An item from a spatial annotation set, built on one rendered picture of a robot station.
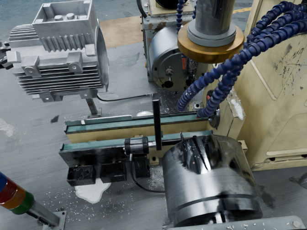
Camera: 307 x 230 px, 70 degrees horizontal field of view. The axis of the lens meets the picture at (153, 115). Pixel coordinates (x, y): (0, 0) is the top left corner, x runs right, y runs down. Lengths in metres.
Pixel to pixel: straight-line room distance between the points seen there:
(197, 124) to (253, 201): 0.48
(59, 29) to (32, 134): 0.78
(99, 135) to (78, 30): 0.57
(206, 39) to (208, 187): 0.36
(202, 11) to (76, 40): 0.30
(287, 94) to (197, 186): 0.34
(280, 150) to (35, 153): 1.03
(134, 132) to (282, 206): 0.64
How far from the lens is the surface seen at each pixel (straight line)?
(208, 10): 0.58
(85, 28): 0.54
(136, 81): 1.31
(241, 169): 0.60
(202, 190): 0.54
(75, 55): 0.55
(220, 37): 0.60
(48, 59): 0.59
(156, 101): 0.57
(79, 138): 1.03
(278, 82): 0.72
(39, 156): 1.14
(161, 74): 0.97
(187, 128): 0.99
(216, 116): 0.81
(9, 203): 0.71
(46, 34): 0.57
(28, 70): 0.58
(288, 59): 0.69
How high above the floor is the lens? 1.66
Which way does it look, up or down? 50 degrees down
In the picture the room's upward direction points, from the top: 5 degrees counter-clockwise
